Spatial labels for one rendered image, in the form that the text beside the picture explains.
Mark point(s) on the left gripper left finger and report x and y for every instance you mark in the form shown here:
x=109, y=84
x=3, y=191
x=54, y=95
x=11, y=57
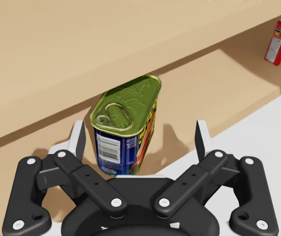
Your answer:
x=91, y=182

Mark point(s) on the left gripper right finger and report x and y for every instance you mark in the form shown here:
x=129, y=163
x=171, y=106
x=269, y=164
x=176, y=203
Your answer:
x=189, y=182

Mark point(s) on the green and blue rectangular can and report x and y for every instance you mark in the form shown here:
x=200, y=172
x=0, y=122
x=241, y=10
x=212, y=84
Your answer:
x=125, y=103

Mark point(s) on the pale wooden shelf unit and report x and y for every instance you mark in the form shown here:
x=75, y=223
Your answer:
x=56, y=49

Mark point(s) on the red and white carton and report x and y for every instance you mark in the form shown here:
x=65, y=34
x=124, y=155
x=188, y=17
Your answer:
x=280, y=41

